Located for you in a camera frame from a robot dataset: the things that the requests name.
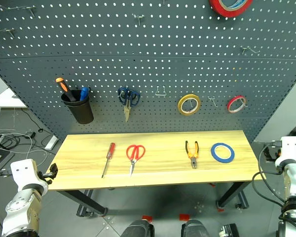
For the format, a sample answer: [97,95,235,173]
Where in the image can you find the grey pegboard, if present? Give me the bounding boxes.
[0,0,296,143]

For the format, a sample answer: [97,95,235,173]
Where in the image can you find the tangled floor cables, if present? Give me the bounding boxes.
[0,107,55,166]

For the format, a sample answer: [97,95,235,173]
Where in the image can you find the white bar on floor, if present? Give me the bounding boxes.
[44,135,59,151]

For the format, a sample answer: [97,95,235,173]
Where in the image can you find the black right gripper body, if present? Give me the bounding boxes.
[263,145,282,162]

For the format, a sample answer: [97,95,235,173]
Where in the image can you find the yellow tape roll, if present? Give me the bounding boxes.
[177,93,202,116]

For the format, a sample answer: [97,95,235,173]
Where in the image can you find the blue handled screwdriver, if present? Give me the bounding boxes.
[79,86,90,102]

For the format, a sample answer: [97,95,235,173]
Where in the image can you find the wooden table with black legs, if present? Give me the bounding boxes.
[46,130,263,218]

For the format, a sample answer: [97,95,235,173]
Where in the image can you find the long silver pegboard hook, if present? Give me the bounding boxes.
[0,27,16,39]
[240,46,260,55]
[0,4,37,18]

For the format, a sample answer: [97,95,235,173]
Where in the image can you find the black white boxy shape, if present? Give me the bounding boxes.
[219,223,240,237]

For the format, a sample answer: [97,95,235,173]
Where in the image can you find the small red tape roll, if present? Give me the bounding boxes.
[226,95,248,114]

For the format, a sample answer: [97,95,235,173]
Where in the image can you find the red handled scissors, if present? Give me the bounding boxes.
[126,144,146,178]

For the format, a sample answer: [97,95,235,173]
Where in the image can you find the blue tape roll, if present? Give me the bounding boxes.
[210,142,235,164]

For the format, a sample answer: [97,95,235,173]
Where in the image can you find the yellow black pliers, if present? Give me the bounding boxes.
[185,140,200,169]

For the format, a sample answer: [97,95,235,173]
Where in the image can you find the red handled screwdriver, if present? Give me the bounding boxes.
[101,142,116,179]

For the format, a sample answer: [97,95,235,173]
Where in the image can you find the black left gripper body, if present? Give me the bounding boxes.
[36,170,53,185]

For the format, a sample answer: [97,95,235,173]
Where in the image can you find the orange black handled screwdriver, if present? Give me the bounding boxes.
[55,77,77,103]

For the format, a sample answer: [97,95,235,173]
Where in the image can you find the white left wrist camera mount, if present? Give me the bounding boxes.
[10,158,49,189]

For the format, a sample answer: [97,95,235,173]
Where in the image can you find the dark rounded shape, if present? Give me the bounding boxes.
[120,219,155,237]
[181,219,214,237]

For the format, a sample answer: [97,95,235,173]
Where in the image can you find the large red tape roll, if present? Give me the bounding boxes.
[208,0,254,18]

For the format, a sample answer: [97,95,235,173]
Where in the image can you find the silver wire loop hook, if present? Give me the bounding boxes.
[154,85,168,96]

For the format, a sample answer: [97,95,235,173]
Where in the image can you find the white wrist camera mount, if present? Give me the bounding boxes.
[10,158,49,189]
[274,136,296,169]

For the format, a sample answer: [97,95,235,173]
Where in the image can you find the black plastic cup holder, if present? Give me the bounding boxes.
[61,89,95,125]

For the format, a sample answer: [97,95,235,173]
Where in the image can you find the blue handled scissors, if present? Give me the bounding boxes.
[117,86,141,123]

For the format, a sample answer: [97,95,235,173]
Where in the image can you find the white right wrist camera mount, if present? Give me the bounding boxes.
[274,136,296,169]

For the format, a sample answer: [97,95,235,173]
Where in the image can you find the white side panel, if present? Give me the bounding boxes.
[253,71,296,144]

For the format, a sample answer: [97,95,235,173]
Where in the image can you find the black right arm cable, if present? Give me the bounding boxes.
[251,140,288,209]

